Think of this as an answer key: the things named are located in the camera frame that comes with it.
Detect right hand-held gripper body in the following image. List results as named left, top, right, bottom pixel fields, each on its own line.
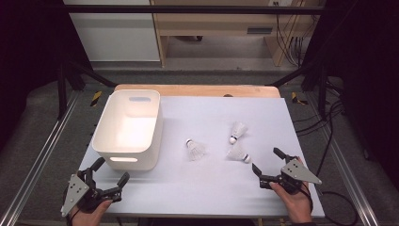
left=259, top=154, right=323, bottom=195

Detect white feather shuttlecock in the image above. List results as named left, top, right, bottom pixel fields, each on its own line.
left=229, top=121, right=248, bottom=145
left=184, top=138, right=207, bottom=162
left=226, top=143, right=252, bottom=165

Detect yellow black tape marker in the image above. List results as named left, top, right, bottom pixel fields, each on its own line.
left=291, top=91, right=309, bottom=106
left=89, top=90, right=104, bottom=107

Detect aluminium floor rail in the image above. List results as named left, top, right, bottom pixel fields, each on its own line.
left=0, top=90, right=81, bottom=226
left=305, top=92, right=380, bottom=226

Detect dark curtain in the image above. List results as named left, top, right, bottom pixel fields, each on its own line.
left=0, top=0, right=92, bottom=152
left=310, top=0, right=399, bottom=189

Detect person's left hand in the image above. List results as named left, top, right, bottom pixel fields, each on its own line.
left=69, top=199, right=113, bottom=226

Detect black horizontal frame bar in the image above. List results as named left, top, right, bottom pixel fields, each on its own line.
left=62, top=4, right=327, bottom=15

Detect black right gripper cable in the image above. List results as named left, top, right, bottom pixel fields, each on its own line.
left=301, top=182, right=314, bottom=215

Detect white plastic storage bin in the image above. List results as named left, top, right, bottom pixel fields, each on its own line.
left=91, top=89, right=164, bottom=172

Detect white cabinet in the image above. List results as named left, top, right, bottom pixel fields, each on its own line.
left=62, top=0, right=161, bottom=63

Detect white table cover sheet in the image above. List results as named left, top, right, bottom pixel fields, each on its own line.
left=76, top=95, right=326, bottom=219

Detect black metal stand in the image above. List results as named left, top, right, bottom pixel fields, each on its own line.
left=266, top=60, right=330, bottom=119
left=56, top=59, right=117, bottom=121

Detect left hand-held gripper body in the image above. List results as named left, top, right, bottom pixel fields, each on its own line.
left=60, top=168, right=123, bottom=218

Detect bundle of hanging black cables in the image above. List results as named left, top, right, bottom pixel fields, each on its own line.
left=274, top=1, right=314, bottom=67

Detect person's right hand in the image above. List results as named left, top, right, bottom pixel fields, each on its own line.
left=268, top=182, right=314, bottom=224

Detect black looped floor cable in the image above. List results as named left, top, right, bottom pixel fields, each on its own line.
left=319, top=190, right=359, bottom=226

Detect black floor cables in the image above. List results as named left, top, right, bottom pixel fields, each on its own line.
left=293, top=100, right=346, bottom=177

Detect light wooden desk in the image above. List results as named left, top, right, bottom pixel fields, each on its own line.
left=150, top=0, right=324, bottom=68

